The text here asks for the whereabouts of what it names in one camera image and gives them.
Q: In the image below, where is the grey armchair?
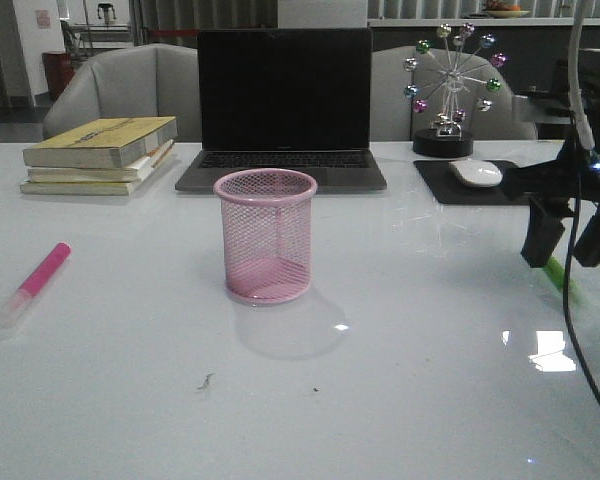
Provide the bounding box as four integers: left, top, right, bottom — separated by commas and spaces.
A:
43, 43, 202, 142
370, 46, 537, 141

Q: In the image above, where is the red trash bin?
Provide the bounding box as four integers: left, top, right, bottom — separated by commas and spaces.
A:
42, 51, 74, 100

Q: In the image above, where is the green highlighter pen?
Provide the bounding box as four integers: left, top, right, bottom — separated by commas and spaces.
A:
542, 256, 583, 304

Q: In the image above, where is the top yellow book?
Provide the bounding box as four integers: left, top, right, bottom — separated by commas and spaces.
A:
22, 116, 178, 169

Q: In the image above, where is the red barrier belt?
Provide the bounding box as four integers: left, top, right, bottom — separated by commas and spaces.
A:
146, 29, 199, 38

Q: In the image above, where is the bottom yellow-spined book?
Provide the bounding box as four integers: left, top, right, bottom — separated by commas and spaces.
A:
20, 148, 176, 196

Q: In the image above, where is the fruit bowl on counter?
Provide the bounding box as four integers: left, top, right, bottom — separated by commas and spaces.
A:
482, 0, 529, 19

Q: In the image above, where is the middle white book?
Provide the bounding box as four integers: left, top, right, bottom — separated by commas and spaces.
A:
28, 140, 175, 183

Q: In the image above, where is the grey open laptop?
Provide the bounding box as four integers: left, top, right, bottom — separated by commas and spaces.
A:
175, 28, 387, 193

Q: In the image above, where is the ferris wheel desk ornament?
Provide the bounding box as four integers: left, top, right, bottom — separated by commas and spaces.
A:
403, 22, 508, 158

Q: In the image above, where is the black cable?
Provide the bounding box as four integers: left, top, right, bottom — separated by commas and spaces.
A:
562, 164, 600, 441

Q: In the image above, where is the white cable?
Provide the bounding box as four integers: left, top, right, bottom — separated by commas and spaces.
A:
568, 0, 597, 150

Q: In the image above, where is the black mouse pad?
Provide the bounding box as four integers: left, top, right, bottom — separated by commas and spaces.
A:
414, 159, 528, 206

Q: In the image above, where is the right grey armchair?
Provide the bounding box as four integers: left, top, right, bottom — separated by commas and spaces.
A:
370, 46, 537, 141

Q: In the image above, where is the left grey armchair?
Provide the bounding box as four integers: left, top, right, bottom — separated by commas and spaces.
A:
43, 43, 202, 142

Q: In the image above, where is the pink mesh pen holder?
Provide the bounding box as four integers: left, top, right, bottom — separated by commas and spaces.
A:
213, 168, 317, 305

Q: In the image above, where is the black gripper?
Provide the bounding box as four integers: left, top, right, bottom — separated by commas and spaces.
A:
500, 49, 600, 268

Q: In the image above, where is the white computer mouse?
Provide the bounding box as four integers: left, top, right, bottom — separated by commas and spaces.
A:
448, 159, 503, 188

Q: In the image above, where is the pink highlighter pen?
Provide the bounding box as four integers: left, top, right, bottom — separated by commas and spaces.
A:
0, 242, 71, 332

